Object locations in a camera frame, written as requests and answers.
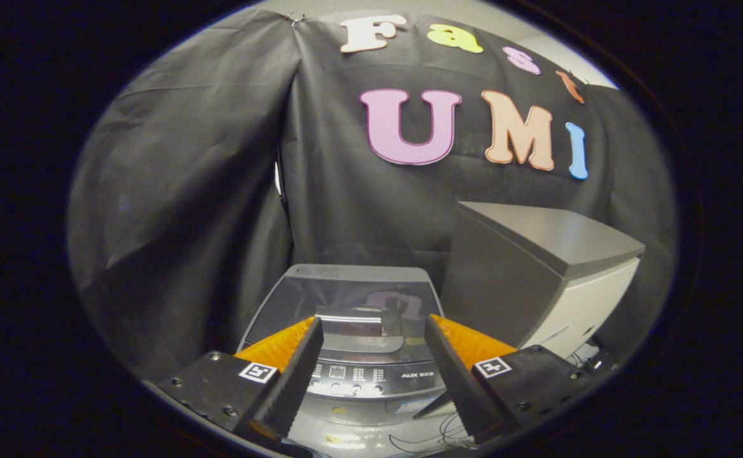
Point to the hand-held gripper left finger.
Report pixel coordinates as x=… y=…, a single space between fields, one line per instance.
x=295 y=381

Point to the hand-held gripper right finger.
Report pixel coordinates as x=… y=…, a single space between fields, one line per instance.
x=454 y=375

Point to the grey washing machine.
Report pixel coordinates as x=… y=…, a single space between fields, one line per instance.
x=371 y=381

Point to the white cabinet with grey top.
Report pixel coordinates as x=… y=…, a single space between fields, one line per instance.
x=505 y=273

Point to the black backdrop cloth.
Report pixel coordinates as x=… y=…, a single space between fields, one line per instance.
x=187 y=191

